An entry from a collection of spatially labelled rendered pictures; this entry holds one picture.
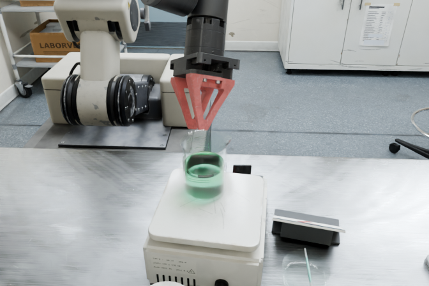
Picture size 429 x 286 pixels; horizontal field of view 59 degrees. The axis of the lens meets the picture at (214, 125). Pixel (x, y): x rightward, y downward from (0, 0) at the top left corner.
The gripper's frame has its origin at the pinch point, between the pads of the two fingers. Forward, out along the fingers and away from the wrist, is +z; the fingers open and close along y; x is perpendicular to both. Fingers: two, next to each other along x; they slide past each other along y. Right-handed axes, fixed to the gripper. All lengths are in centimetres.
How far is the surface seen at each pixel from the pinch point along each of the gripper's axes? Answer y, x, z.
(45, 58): -226, -7, -34
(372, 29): -137, 197, -78
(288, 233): 10.1, 9.7, 13.3
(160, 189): -7.2, -2.0, 10.8
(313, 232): 12.5, 11.8, 12.6
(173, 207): 8.8, -6.4, 9.7
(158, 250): 10.6, -8.5, 13.9
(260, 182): 10.3, 4.3, 6.6
